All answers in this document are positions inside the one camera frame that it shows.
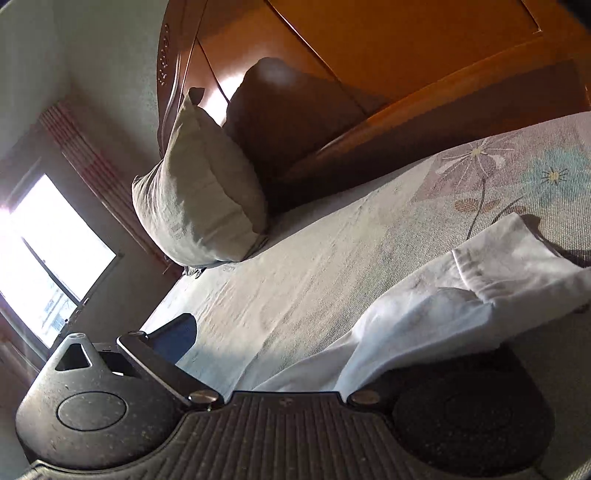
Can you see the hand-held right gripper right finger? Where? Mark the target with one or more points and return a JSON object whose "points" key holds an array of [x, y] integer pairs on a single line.
{"points": [[364, 397]]}

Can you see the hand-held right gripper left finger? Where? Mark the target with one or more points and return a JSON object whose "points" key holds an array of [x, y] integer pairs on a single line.
{"points": [[178, 339]]}

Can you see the white printed t-shirt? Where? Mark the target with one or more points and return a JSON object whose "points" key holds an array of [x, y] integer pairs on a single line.
{"points": [[438, 300]]}

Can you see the beige pillow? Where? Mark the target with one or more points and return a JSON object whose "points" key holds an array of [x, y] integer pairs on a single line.
{"points": [[198, 198]]}

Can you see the bed with floral sheet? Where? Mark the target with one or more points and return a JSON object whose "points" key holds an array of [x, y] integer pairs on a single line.
{"points": [[323, 258]]}

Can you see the window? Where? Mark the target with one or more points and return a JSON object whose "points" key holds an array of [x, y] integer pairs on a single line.
{"points": [[60, 240]]}

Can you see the pink checked curtain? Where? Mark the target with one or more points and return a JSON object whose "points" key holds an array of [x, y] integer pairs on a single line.
{"points": [[101, 166]]}

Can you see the wooden headboard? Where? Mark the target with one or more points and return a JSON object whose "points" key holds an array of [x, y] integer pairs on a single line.
{"points": [[415, 46]]}

